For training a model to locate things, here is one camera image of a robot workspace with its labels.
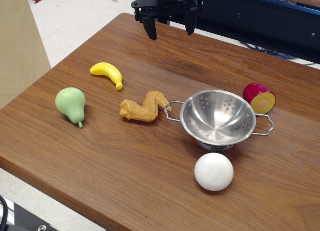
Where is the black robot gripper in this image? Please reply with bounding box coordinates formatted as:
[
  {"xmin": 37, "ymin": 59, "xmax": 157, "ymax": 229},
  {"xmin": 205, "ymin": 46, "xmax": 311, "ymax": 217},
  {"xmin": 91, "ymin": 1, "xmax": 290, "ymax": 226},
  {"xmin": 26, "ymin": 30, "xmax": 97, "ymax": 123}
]
[{"xmin": 131, "ymin": 0, "xmax": 204, "ymax": 41}]

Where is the yellow toy banana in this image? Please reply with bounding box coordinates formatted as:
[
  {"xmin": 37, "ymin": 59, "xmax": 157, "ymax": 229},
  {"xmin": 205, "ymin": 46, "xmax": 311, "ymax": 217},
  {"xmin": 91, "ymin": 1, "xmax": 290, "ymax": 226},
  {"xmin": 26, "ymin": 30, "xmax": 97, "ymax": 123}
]
[{"xmin": 90, "ymin": 62, "xmax": 123, "ymax": 91}]

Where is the small steel colander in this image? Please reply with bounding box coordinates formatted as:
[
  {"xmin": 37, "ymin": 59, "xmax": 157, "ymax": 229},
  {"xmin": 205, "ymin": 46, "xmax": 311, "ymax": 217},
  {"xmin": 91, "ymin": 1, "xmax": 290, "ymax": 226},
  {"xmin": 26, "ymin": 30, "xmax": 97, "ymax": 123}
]
[{"xmin": 164, "ymin": 90, "xmax": 275, "ymax": 152}]

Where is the tan toy chicken wing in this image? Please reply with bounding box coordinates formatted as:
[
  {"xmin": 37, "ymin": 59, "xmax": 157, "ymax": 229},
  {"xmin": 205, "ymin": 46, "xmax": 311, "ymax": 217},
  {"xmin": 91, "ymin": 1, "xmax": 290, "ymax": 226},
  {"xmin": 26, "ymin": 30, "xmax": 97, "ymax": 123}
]
[{"xmin": 119, "ymin": 91, "xmax": 169, "ymax": 123}]

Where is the red halved toy fruit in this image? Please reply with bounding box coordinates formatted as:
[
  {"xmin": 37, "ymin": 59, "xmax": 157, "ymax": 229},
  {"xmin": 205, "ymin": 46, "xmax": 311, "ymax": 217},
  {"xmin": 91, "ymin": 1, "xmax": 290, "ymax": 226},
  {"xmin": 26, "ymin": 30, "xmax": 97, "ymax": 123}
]
[{"xmin": 243, "ymin": 83, "xmax": 277, "ymax": 115}]

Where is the green toy pear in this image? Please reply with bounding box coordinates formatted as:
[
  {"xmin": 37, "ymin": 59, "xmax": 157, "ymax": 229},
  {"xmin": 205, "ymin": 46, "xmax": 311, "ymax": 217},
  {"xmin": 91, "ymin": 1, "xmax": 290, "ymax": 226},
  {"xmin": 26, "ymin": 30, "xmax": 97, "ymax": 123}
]
[{"xmin": 55, "ymin": 87, "xmax": 86, "ymax": 129}]

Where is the light plywood panel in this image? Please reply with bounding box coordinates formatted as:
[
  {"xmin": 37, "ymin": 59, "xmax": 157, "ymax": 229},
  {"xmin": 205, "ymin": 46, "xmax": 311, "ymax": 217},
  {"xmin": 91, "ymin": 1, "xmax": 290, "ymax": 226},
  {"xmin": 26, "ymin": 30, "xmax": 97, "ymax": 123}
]
[{"xmin": 0, "ymin": 0, "xmax": 51, "ymax": 108}]

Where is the white toy egg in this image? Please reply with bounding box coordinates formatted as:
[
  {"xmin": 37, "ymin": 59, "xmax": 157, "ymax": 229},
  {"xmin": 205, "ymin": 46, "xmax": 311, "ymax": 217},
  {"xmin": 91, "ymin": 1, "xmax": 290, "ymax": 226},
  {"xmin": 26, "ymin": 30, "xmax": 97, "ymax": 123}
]
[{"xmin": 194, "ymin": 153, "xmax": 234, "ymax": 192}]

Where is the blue cable bundle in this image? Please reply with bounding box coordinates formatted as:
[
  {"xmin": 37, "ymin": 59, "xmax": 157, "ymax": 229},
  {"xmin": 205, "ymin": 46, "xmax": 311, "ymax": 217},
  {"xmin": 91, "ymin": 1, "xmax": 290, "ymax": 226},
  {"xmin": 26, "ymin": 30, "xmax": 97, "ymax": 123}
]
[{"xmin": 239, "ymin": 40, "xmax": 316, "ymax": 67}]

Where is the dark blue metal frame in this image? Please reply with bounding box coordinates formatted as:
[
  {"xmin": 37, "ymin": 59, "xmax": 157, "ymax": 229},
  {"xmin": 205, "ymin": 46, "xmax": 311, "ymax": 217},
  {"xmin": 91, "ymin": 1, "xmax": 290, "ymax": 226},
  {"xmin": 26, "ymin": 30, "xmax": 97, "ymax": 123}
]
[{"xmin": 156, "ymin": 0, "xmax": 320, "ymax": 63}]

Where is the black metal base bracket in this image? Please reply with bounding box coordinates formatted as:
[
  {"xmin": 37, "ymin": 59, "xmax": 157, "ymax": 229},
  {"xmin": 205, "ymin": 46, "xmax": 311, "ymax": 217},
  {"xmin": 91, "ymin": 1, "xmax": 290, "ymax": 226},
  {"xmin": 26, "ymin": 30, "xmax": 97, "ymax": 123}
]
[{"xmin": 5, "ymin": 202, "xmax": 57, "ymax": 231}]

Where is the black braided cable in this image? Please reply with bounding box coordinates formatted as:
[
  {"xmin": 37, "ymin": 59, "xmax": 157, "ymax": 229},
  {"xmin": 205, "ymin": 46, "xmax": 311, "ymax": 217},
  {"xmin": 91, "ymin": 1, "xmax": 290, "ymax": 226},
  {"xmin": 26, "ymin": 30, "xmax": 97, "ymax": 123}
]
[{"xmin": 0, "ymin": 194, "xmax": 10, "ymax": 228}]

